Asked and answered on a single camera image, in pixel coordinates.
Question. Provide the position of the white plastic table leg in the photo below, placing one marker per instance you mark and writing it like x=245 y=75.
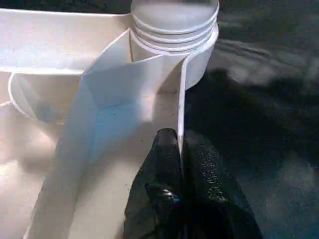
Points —
x=174 y=20

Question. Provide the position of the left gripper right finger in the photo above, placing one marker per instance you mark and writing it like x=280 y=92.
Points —
x=214 y=199

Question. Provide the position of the white plastic table top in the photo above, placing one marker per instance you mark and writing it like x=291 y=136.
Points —
x=50 y=45

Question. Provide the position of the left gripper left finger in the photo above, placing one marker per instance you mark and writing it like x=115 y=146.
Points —
x=157 y=199

